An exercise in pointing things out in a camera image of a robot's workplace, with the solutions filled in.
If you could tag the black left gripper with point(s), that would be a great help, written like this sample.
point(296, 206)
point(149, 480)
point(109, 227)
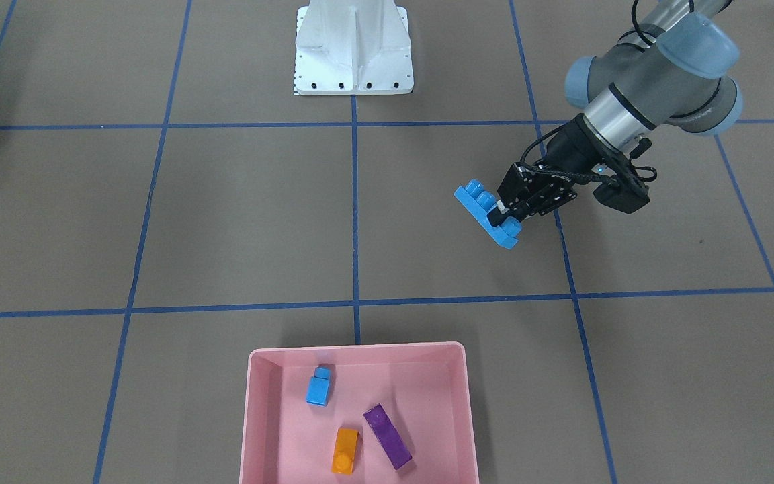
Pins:
point(572, 149)

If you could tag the long blue four-stud block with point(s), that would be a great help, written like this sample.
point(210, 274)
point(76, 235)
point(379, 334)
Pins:
point(480, 204)

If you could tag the small blue block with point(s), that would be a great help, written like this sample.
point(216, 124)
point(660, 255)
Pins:
point(319, 387)

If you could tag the purple block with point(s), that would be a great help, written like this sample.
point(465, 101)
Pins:
point(388, 436)

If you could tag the orange block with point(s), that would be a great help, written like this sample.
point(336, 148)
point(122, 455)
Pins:
point(344, 453)

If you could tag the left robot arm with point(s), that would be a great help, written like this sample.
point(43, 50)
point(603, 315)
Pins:
point(670, 69)

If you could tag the pink plastic box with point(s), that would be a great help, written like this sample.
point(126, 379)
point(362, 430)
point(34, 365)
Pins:
point(424, 387)

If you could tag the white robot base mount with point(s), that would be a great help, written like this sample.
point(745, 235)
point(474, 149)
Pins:
point(353, 48)

